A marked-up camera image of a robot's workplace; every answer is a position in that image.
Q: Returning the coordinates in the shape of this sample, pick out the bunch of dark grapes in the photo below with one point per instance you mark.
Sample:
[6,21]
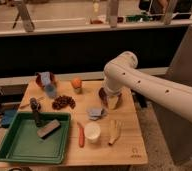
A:
[62,102]

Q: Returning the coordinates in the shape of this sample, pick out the purple bowl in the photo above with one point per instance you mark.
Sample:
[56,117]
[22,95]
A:
[103,97]

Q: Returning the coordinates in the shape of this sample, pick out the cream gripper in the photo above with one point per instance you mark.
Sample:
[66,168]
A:
[113,102]

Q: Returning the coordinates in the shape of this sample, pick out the white cup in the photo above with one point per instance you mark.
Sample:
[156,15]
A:
[92,132]

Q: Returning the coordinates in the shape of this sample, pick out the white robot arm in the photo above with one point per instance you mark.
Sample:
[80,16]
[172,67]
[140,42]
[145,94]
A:
[121,71]

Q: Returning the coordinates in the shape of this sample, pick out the grey rectangular block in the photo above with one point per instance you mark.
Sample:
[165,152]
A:
[48,128]

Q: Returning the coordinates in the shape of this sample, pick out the blue box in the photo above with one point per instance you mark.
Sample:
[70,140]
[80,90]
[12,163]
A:
[7,118]

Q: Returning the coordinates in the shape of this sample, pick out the wooden table board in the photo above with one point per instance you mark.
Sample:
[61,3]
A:
[129,149]

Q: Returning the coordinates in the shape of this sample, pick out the orange carrot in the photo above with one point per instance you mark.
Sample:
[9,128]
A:
[81,135]

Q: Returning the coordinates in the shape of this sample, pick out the orange fruit on cup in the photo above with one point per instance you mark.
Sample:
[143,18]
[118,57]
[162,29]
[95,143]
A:
[77,85]

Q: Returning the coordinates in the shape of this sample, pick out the green plastic tray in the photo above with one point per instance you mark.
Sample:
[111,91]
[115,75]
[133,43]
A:
[21,144]

